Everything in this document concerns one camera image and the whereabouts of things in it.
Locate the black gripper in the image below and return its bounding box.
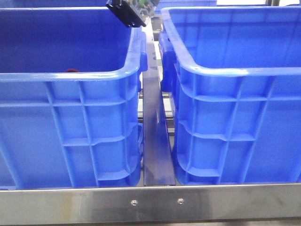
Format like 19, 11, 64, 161
106, 0, 159, 28

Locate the red push button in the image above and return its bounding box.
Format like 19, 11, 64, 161
65, 69, 79, 73

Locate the rear right blue bin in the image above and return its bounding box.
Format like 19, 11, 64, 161
155, 0, 217, 14

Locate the left blue plastic bin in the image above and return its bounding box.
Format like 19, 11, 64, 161
0, 7, 148, 190

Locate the blue plastic bin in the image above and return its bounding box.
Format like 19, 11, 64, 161
160, 6, 301, 185
0, 7, 148, 190

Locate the right blue plastic bin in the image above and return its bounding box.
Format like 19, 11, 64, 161
160, 6, 301, 185

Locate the rear left blue bin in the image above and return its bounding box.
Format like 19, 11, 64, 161
0, 0, 107, 8

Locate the dark metal divider bar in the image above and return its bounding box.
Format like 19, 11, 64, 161
143, 30, 176, 186

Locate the steel front rail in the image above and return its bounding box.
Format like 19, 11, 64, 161
0, 184, 301, 225

